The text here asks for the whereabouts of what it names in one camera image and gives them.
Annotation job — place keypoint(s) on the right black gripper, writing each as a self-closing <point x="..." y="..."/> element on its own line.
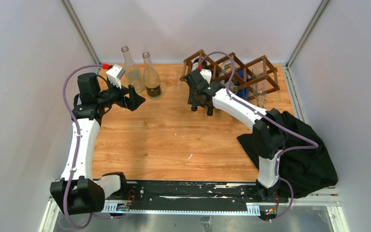
<point x="191" y="100"/>

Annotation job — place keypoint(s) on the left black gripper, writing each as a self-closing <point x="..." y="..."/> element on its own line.
<point x="133" y="100"/>

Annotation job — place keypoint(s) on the clear bottle black label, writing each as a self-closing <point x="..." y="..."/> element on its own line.
<point x="151" y="78"/>
<point x="132" y="71"/>

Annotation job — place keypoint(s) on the dark green wine bottle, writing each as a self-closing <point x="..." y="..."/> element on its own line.
<point x="191" y="99"/>

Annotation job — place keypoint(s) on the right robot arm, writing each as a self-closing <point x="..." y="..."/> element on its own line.
<point x="268" y="139"/>

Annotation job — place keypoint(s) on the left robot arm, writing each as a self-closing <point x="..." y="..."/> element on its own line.
<point x="83" y="153"/>

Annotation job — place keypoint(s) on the dark bottle black neck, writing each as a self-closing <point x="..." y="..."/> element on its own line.
<point x="210" y="111"/>

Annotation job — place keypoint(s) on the brown wooden wine rack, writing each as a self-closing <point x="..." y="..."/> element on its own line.
<point x="230" y="66"/>

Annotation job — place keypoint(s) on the tall slim clear bottle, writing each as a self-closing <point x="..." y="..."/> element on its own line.
<point x="259" y="88"/>

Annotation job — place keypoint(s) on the black cloth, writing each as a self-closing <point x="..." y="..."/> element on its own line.
<point x="307" y="170"/>

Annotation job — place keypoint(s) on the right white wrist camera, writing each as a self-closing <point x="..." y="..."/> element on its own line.
<point x="206" y="74"/>

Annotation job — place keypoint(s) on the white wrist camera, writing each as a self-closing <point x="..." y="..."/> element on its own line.
<point x="206" y="74"/>
<point x="115" y="74"/>

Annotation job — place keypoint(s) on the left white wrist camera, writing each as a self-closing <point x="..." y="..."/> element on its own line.
<point x="115" y="74"/>

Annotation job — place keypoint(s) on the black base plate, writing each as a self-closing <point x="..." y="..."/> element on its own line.
<point x="191" y="198"/>

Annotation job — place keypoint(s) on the aluminium rail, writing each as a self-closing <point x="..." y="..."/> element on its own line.
<point x="323" y="197"/>

